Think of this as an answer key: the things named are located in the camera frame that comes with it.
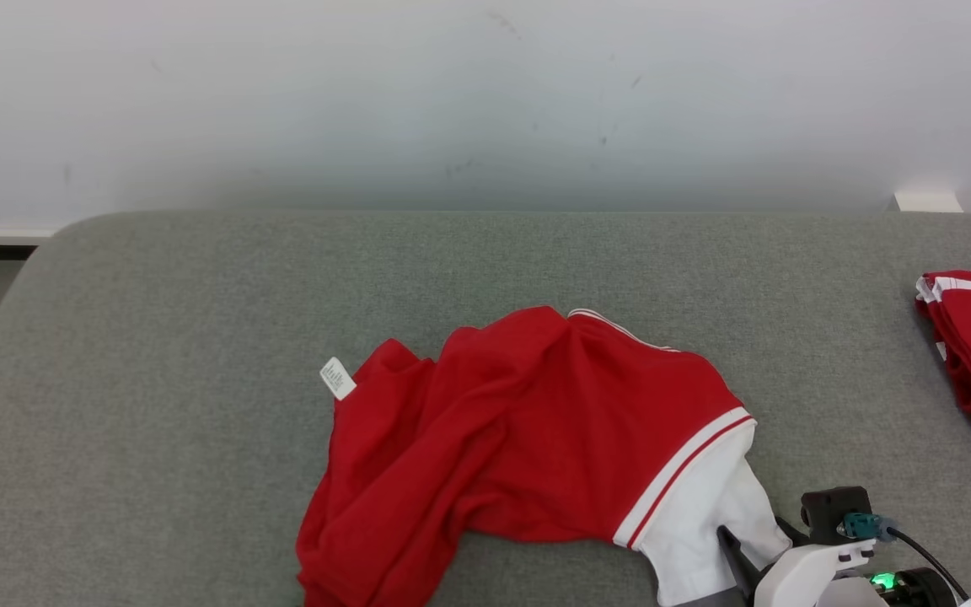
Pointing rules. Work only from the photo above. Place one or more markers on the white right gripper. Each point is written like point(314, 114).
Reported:
point(802, 577)

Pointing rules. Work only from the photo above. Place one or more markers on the red Bulls jersey white sleeves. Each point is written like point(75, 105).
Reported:
point(536, 438)

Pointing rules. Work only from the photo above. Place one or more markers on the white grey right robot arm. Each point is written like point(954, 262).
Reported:
point(915, 592)

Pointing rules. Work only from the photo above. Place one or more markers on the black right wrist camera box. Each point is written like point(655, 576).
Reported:
point(827, 510)

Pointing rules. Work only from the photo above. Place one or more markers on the small white wall block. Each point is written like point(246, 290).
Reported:
point(928, 202)

